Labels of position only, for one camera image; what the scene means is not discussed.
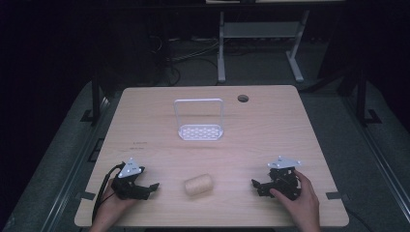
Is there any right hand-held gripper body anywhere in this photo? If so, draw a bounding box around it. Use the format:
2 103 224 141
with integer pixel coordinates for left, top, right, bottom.
266 155 303 201

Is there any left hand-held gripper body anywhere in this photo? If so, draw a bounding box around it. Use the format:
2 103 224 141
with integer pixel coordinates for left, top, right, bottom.
110 157 146 201

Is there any person's right hand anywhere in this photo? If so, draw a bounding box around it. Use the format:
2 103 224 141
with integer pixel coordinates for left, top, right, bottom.
269 170 321 226

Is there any person's left hand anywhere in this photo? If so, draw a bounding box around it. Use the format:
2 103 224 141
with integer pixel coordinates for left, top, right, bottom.
91 179 140 228

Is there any beige thread spool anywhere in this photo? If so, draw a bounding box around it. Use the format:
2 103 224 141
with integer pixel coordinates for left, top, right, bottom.
184 173 215 197

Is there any grey tape strip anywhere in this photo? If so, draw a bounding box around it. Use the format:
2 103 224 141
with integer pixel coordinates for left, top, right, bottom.
74 190 97 201
325 190 350 201

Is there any black metal stand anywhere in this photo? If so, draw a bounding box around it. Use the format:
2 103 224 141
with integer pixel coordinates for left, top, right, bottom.
79 72 104 126
353 69 383 126

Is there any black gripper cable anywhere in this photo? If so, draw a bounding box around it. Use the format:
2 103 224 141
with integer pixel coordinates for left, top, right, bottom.
91 161 126 224

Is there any grey aluminium rail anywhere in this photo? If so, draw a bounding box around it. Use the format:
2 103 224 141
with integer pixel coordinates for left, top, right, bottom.
341 96 410 223
40 96 112 232

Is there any white perforated rack with handle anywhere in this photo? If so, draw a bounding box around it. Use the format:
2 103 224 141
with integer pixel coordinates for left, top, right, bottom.
173 98 224 142

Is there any thin black floor cable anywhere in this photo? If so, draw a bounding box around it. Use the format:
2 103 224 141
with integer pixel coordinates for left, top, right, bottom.
345 206 375 232

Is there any bundle of floor cables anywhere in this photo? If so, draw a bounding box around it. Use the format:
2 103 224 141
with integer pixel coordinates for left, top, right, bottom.
147 33 220 87

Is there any white metal desk frame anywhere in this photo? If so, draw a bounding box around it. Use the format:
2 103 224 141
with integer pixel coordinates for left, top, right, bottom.
217 9 310 84

